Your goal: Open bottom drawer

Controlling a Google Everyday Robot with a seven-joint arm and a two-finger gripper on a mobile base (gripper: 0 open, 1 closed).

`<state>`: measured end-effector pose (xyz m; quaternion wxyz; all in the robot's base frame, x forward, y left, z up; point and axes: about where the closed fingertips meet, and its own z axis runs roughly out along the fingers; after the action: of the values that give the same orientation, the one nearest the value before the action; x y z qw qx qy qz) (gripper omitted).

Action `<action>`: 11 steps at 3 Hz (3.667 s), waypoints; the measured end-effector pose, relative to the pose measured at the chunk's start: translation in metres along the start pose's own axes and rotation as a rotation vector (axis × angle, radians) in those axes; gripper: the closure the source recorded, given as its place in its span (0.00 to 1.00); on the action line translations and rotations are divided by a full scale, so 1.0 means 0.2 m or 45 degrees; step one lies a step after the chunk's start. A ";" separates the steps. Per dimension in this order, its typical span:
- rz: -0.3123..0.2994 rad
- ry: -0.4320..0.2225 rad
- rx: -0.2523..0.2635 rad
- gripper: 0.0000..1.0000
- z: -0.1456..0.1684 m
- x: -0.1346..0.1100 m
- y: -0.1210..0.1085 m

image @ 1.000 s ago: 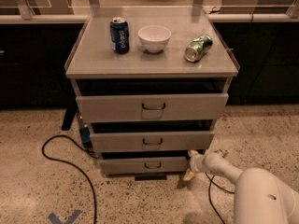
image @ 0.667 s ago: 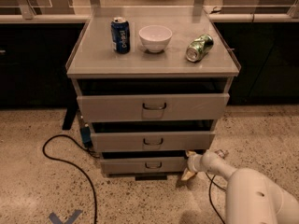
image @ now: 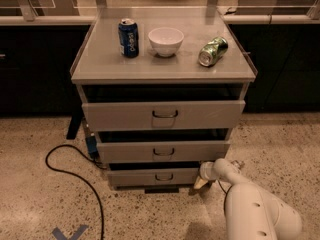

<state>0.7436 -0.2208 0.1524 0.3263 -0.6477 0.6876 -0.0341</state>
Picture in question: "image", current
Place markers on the blue Pepsi can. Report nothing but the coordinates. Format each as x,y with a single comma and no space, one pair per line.
128,37

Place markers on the grey top drawer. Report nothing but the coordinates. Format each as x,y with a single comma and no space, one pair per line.
163,115

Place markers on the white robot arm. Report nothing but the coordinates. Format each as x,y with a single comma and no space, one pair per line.
251,212

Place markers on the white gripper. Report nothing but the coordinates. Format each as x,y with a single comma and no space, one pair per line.
206,171

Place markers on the grey drawer cabinet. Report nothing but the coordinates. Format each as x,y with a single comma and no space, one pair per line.
103,75

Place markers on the grey drawer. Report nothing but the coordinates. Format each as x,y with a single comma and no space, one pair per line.
163,115
173,151
126,178

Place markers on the crushed green soda can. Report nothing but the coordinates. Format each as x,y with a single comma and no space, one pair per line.
212,51

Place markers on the black table leg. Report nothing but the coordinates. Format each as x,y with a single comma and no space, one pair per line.
74,125

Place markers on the white bowl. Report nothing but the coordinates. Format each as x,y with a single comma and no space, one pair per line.
166,41

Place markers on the grey middle drawer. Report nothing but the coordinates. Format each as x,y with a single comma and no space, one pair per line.
173,151

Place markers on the grey bottom drawer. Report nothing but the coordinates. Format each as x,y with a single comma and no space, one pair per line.
126,178

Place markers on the blue power adapter box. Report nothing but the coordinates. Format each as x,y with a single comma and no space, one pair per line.
92,147

